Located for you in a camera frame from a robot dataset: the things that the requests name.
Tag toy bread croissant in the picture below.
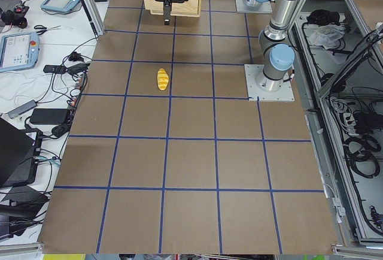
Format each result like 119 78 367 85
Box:
157 68 169 91

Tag power strip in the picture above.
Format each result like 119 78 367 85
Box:
67 72 88 115

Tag black scissors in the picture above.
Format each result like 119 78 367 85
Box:
34 25 61 35

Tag blue teach pendant lower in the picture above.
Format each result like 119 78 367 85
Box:
1 32 39 72

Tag white crumpled cloth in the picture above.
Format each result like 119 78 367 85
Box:
308 25 346 49

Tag black power adapter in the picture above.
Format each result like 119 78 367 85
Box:
29 108 69 125

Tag black laptop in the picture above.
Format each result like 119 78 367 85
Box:
1 119 42 188

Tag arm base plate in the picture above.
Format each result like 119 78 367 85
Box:
244 64 295 102
235 0 272 14

